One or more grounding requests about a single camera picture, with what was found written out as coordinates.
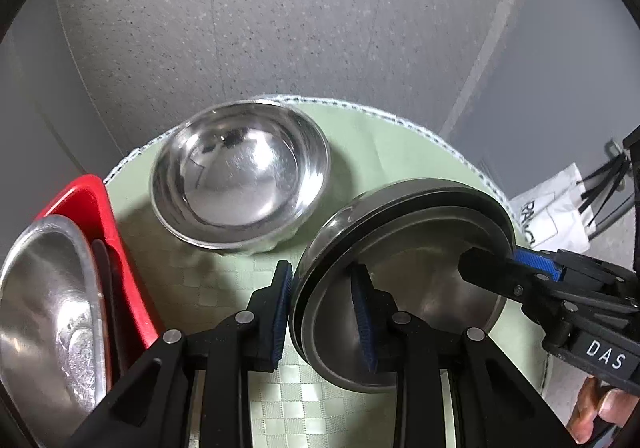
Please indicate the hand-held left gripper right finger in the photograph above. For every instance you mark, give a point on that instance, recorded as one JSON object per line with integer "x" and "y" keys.
{"x": 362, "y": 323}

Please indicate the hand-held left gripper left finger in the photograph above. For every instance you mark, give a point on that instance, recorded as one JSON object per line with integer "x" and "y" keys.
{"x": 282, "y": 308}

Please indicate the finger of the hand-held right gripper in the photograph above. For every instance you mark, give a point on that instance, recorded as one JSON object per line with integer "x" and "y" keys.
{"x": 495, "y": 273}
{"x": 540, "y": 265}

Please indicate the red square plastic basin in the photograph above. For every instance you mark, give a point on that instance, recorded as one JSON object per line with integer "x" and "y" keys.
{"x": 90, "y": 198}

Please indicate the large steel bowl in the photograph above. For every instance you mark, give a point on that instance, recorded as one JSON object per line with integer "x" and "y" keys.
{"x": 45, "y": 303}

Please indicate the person's right hand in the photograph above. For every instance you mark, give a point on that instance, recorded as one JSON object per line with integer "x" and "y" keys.
{"x": 595, "y": 408}

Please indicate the white tote bag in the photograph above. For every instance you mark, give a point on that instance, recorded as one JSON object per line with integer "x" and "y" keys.
{"x": 555, "y": 208}

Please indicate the green checkered table cloth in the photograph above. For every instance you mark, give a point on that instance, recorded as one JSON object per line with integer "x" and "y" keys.
{"x": 380, "y": 147}

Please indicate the grey door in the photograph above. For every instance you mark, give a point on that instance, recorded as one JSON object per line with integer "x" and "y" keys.
{"x": 575, "y": 52}

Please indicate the grey partition panel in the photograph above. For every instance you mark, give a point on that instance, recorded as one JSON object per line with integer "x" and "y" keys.
{"x": 30, "y": 102}

